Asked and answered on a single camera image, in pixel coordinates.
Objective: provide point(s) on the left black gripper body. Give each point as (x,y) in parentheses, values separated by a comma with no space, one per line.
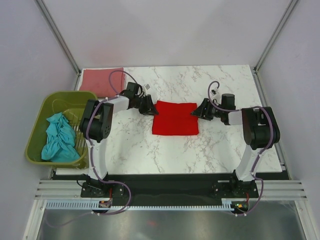
(144,105)

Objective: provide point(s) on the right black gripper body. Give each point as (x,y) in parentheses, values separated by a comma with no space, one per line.
(211,111)

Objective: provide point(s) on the red t shirt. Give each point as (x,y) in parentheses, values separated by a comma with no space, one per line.
(175,119)

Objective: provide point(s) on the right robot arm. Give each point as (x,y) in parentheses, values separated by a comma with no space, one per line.
(260,133)

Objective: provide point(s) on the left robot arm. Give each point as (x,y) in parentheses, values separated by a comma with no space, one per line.
(96,122)

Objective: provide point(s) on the folded pink t shirt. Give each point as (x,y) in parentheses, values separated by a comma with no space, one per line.
(103,82)

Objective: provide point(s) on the olive green laundry basket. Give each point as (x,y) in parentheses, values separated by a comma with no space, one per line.
(72,105)

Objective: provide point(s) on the teal t shirt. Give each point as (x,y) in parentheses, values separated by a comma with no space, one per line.
(60,141)

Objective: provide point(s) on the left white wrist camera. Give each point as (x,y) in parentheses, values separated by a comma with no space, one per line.
(147,89)

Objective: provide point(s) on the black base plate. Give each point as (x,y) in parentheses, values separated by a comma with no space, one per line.
(163,189)

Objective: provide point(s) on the white slotted cable duct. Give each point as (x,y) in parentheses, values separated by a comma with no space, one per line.
(98,205)

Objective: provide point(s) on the right aluminium frame post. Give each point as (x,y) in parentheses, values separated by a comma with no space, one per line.
(276,33)

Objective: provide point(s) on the aluminium frame post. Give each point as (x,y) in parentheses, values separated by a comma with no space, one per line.
(57,34)
(276,33)

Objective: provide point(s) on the left aluminium frame post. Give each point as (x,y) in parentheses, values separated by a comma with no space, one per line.
(57,34)

